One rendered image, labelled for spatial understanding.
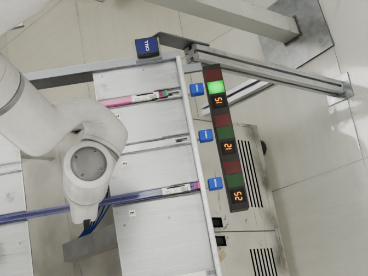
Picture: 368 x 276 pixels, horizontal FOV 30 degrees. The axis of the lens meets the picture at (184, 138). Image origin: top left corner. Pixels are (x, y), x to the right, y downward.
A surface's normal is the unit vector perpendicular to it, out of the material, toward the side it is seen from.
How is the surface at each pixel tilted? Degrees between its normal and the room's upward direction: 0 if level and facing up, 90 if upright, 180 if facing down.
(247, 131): 90
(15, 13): 88
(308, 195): 0
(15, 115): 89
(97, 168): 57
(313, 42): 0
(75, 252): 0
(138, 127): 47
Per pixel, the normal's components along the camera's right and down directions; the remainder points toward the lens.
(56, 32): -0.71, -0.08
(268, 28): 0.24, 0.91
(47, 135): 0.66, 0.44
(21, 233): 0.02, -0.29
